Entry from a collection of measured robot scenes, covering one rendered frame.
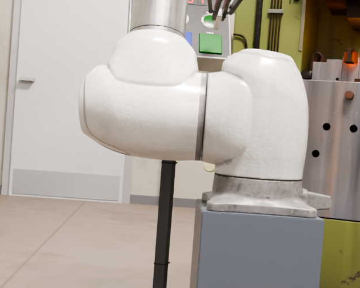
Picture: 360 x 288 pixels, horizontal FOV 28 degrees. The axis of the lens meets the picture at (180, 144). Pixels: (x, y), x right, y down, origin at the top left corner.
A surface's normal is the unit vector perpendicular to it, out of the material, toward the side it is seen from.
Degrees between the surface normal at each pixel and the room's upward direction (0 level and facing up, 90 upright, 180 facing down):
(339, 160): 90
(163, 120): 100
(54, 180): 90
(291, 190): 85
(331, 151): 90
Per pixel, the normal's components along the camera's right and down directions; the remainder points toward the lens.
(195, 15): 0.14, -0.47
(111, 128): -0.33, 0.46
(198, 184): 0.03, 0.03
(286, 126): 0.41, 0.03
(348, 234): -0.31, 0.00
